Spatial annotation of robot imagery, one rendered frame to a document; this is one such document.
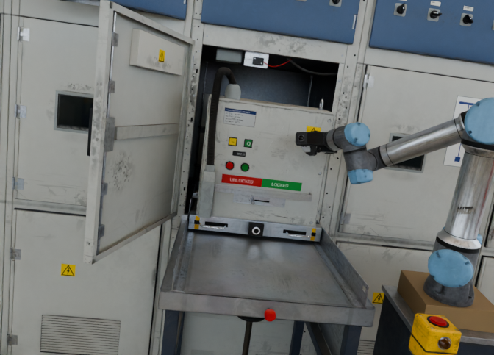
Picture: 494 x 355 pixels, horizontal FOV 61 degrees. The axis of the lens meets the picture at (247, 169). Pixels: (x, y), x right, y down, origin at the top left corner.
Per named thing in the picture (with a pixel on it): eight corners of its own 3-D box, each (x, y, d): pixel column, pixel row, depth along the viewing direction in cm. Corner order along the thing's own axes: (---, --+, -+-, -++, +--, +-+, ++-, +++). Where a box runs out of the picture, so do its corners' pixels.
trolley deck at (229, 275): (372, 327, 121) (376, 308, 120) (157, 309, 116) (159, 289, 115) (317, 245, 188) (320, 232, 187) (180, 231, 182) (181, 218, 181)
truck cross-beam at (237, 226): (319, 242, 171) (322, 228, 170) (187, 228, 167) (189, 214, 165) (317, 237, 176) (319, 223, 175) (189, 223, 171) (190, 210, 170)
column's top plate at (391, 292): (464, 299, 158) (465, 295, 158) (516, 349, 127) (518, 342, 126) (381, 289, 158) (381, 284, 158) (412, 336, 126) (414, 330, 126)
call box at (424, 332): (454, 371, 99) (463, 331, 97) (422, 368, 98) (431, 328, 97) (437, 350, 107) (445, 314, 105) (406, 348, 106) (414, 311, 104)
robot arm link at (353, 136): (354, 150, 127) (348, 123, 127) (335, 153, 138) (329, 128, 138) (375, 145, 130) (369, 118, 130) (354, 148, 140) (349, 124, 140)
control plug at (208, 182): (210, 218, 156) (216, 173, 152) (198, 217, 155) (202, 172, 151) (211, 212, 163) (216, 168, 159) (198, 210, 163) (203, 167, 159)
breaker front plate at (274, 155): (314, 231, 170) (335, 115, 159) (195, 218, 166) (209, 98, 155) (314, 229, 171) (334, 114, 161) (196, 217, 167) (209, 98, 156)
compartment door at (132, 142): (72, 259, 123) (88, -2, 111) (164, 212, 184) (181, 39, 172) (92, 264, 122) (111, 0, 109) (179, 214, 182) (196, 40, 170)
